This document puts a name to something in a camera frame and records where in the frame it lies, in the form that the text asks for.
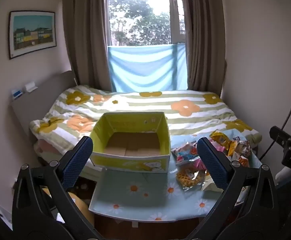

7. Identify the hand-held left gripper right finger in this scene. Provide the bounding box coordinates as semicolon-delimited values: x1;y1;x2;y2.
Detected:
185;137;278;240

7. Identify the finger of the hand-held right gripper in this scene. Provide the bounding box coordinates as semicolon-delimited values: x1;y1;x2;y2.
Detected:
269;126;291;148

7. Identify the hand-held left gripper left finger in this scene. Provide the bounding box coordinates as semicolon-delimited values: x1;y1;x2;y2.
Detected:
12;136;101;240

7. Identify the pink snack packet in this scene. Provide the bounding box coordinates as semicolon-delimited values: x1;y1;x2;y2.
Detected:
192;158;208;171

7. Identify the gold foil snack packet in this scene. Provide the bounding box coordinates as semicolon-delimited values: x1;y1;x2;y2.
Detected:
201;176;224;193

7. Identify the clear waffle packet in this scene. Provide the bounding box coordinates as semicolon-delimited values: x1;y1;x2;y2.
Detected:
175;168;206;190

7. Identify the yellow snack packet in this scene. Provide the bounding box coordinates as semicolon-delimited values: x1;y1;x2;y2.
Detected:
209;129;233;157

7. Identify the blue and white snack packet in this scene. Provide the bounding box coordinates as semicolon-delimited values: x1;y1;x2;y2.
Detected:
171;141;201;166

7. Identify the brown patterned snack packet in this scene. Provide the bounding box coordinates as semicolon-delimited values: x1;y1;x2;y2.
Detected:
232;136;251;157

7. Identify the yellow-green cardboard box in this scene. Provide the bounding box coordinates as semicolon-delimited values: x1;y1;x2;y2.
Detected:
89;112;171;174

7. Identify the white cloth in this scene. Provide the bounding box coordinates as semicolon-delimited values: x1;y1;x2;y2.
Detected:
275;166;291;183

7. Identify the orange snack packet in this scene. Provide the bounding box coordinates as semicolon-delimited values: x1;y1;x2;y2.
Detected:
237;154;250;167

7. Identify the pink bed sheet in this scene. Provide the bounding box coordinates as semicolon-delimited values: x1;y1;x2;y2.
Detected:
34;139;70;157

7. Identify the yellow rounded object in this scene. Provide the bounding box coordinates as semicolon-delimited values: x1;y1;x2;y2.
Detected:
67;192;95;227

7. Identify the light blue daisy tablecloth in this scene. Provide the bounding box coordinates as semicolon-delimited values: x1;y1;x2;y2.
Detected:
88;129;263;224

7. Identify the grey headboard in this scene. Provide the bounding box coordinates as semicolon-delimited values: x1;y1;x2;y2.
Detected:
9;70;80;140

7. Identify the striped floral blanket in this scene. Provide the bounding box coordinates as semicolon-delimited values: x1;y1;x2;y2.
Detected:
29;84;263;155

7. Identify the small white box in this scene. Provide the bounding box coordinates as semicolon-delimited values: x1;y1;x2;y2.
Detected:
24;81;38;93

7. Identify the small blue box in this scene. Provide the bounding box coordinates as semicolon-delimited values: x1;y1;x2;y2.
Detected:
11;88;24;100

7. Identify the light blue cloth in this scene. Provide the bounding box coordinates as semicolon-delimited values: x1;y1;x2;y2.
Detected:
107;43;188;93

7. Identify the brown curtain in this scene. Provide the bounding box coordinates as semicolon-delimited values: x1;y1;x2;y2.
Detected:
61;0;114;92
179;0;228;96

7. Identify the framed landscape picture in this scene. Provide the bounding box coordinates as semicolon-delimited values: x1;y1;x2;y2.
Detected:
9;10;56;60

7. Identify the window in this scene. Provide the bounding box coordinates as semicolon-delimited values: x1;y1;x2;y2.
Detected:
108;0;186;48

